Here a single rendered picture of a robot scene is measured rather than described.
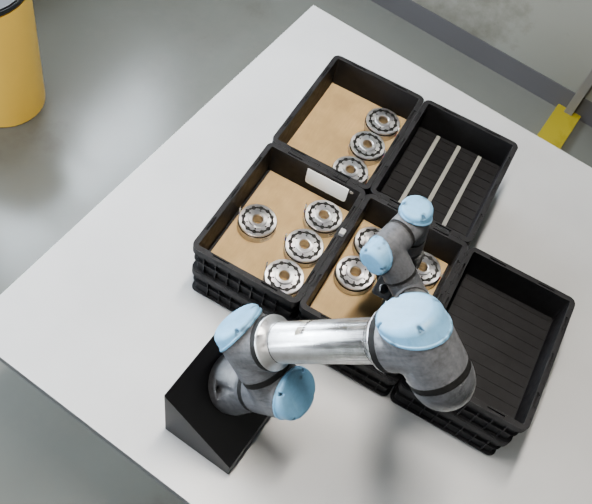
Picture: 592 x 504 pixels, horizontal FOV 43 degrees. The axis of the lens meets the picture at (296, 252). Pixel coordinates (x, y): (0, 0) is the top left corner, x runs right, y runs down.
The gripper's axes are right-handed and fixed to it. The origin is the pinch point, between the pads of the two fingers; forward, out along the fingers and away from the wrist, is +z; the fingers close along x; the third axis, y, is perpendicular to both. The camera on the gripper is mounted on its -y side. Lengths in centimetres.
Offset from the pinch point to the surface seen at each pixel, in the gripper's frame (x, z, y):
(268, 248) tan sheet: 34.1, -2.2, -4.4
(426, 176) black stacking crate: 8.3, 1.0, 42.2
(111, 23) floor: 182, 63, 107
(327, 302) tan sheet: 13.6, 0.4, -9.8
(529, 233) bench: -25, 18, 52
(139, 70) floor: 155, 66, 91
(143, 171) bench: 82, 5, 5
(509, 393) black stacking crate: -36.2, 6.8, -6.9
